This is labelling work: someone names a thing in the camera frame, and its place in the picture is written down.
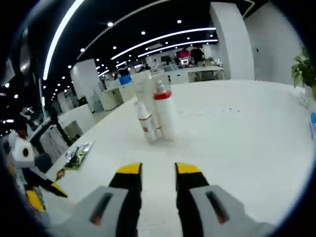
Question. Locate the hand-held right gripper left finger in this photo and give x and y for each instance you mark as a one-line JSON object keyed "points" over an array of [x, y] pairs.
{"points": [[98, 212]]}

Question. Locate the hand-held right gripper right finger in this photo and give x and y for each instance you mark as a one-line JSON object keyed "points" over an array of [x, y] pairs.
{"points": [[212, 212]]}

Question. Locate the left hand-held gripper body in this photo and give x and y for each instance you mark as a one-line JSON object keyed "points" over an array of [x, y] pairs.
{"points": [[21, 153]]}

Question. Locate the small gold object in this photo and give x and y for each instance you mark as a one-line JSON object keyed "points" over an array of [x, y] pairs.
{"points": [[60, 175]]}

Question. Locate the green printed packet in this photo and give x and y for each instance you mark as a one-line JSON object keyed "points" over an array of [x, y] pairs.
{"points": [[79, 155]]}

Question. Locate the white partition cabinet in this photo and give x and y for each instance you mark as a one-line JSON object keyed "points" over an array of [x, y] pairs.
{"points": [[76, 121]]}

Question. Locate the white long counter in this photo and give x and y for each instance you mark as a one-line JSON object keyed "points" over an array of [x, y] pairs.
{"points": [[113, 97]]}

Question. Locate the long ceiling light strip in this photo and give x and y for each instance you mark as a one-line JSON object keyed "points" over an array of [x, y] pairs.
{"points": [[177, 45], [59, 34], [160, 39]]}

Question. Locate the round ceiling spotlights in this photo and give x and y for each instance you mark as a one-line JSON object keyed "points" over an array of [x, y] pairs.
{"points": [[110, 24]]}

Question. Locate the pink object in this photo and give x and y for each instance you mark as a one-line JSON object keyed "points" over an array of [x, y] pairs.
{"points": [[183, 53]]}

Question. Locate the green potted plant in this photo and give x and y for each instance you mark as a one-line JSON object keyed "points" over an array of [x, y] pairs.
{"points": [[303, 71]]}

